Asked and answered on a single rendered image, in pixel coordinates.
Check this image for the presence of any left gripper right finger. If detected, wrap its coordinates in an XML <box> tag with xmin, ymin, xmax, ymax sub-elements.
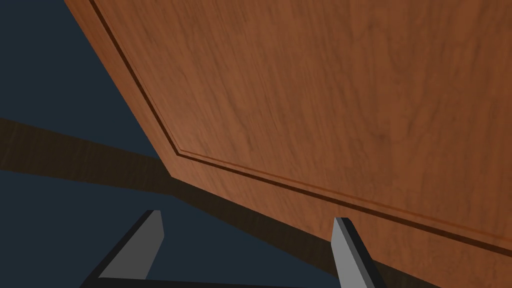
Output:
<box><xmin>330</xmin><ymin>217</ymin><xmax>379</xmax><ymax>288</ymax></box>

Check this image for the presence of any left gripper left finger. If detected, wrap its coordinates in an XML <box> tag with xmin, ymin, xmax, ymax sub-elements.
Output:
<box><xmin>82</xmin><ymin>209</ymin><xmax>165</xmax><ymax>286</ymax></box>

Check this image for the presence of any brown wooden door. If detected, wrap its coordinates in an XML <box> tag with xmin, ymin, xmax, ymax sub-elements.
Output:
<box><xmin>63</xmin><ymin>0</ymin><xmax>512</xmax><ymax>288</ymax></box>

